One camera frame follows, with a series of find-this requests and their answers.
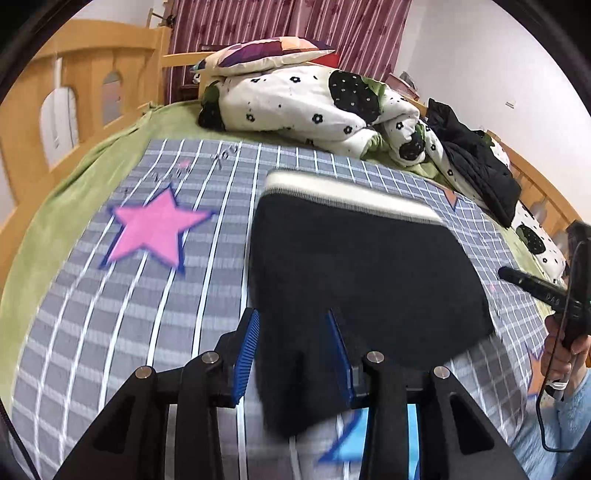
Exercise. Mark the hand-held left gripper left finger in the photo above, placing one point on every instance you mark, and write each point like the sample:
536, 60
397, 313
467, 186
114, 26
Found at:
244, 355

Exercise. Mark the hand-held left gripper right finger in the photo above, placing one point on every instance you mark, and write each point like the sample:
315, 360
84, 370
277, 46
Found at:
339, 355

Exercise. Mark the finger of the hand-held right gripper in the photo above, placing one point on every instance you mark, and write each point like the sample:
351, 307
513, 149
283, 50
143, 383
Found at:
517, 279

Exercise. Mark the black pants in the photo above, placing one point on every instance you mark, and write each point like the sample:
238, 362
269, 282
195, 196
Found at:
369, 277

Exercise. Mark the person's right hand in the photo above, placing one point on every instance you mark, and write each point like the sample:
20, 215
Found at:
563, 364

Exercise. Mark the white floral pillow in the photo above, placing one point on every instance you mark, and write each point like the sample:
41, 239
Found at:
540, 244

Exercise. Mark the grey checked star blanket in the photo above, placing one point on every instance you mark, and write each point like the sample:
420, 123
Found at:
138, 323

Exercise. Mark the black jacket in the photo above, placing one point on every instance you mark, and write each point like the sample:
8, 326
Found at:
480, 170

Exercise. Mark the reddish cardboard box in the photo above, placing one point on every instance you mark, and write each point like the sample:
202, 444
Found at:
406, 85

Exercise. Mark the green bed sheet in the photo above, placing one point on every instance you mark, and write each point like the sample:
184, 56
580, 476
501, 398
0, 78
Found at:
60, 207

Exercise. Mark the white floral quilt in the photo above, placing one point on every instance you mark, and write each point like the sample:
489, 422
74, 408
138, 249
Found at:
286, 106

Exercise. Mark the maroon floral curtain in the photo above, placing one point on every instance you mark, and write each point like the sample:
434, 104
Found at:
360, 32

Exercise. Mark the patchwork pillow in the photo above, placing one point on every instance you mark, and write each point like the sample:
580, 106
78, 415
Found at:
263, 55

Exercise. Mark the wooden coat rack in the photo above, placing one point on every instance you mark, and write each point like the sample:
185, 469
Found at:
159, 18

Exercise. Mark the wooden bed frame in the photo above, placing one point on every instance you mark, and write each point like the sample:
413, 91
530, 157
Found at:
92, 64

